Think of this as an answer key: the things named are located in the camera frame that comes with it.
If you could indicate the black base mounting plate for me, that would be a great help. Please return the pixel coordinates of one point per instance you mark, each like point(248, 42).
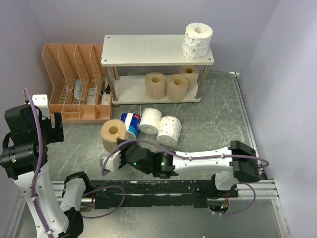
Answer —
point(158, 193)

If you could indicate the tissue pack in organizer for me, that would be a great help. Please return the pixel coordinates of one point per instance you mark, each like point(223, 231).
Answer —
point(79, 93)

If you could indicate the brown paper roll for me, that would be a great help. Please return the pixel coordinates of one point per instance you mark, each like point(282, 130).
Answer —
point(176, 88)

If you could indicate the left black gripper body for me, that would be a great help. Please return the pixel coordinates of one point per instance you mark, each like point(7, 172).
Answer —
point(46, 130)

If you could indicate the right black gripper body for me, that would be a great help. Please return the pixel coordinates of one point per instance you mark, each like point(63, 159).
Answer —
point(124, 160)

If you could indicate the white wall plug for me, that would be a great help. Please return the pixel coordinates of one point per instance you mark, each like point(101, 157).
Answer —
point(235, 74)

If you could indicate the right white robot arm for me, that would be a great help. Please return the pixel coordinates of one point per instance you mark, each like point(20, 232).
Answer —
point(232, 164)

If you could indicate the white two-tier metal shelf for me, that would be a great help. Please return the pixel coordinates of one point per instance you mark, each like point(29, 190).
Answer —
point(146, 50)

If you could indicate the orange plastic file organizer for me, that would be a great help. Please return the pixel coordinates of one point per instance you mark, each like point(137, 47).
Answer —
point(67, 62)

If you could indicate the white floral roll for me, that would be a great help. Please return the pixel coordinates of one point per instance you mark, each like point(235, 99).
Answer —
point(196, 41)
point(169, 131)

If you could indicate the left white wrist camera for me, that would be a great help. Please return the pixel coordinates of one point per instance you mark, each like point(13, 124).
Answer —
point(41, 101)

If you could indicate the black pen in organizer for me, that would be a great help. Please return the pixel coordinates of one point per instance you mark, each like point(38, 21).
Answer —
point(102, 86)

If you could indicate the blue wrapped paper roll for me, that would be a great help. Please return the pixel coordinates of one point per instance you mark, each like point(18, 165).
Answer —
point(131, 122)

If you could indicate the plain white paper roll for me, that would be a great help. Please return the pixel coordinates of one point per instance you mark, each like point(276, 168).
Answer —
point(150, 121)

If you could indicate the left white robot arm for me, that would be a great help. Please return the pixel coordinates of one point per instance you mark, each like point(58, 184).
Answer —
point(24, 158)

